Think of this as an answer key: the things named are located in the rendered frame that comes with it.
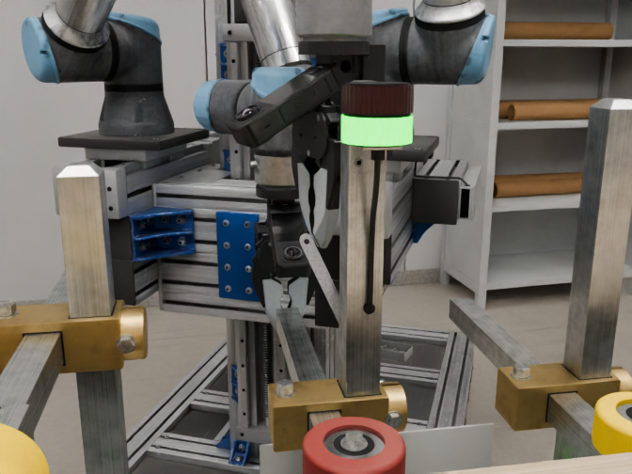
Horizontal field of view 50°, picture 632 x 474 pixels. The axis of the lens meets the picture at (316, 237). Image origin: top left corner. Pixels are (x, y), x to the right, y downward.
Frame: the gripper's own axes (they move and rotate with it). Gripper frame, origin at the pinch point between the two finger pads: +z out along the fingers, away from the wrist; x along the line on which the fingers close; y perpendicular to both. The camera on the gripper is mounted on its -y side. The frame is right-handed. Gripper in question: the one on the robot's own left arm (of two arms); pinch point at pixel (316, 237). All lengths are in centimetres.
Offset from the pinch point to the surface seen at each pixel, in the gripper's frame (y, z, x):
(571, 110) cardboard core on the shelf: 227, 7, 158
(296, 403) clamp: -7.0, 13.7, -8.4
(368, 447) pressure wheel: -8.1, 10.5, -22.3
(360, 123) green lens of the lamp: -4.1, -13.4, -14.5
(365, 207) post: -0.6, -5.3, -10.2
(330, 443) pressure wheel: -10.5, 10.3, -20.6
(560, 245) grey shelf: 265, 85, 188
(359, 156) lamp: -1.3, -10.0, -10.2
